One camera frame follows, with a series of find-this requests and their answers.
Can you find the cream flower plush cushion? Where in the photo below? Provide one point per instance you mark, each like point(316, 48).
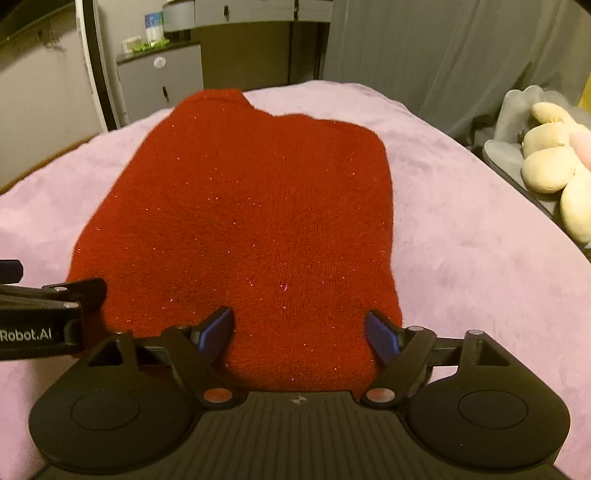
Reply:
point(549, 170)

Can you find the blue and white bottle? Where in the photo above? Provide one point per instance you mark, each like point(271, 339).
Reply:
point(154, 26)

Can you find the small grey cabinet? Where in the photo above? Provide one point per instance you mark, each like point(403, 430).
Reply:
point(157, 87)

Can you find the pink fleece blanket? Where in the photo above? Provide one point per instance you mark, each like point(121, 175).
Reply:
point(461, 277)

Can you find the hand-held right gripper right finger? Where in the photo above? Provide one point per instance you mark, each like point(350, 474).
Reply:
point(381, 337)

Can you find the green packets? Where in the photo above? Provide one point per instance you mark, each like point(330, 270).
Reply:
point(138, 45)

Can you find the black-framed standing mirror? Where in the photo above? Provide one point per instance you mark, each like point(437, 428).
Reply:
point(99, 69)

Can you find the grey curtain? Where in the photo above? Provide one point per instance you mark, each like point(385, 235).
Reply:
point(438, 55)

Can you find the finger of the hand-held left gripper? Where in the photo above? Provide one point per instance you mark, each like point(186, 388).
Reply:
point(87, 291)
point(10, 271)

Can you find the grey padded chair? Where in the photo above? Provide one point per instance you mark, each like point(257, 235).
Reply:
point(508, 115)

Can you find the red knit sweater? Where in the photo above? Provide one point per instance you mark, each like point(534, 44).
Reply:
point(254, 207)

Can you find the grey vanity desk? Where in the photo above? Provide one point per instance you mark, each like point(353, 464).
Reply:
point(249, 50)

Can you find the yellow curtain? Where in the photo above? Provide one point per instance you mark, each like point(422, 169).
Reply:
point(584, 92)

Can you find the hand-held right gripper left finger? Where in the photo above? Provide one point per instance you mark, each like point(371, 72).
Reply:
point(216, 334)

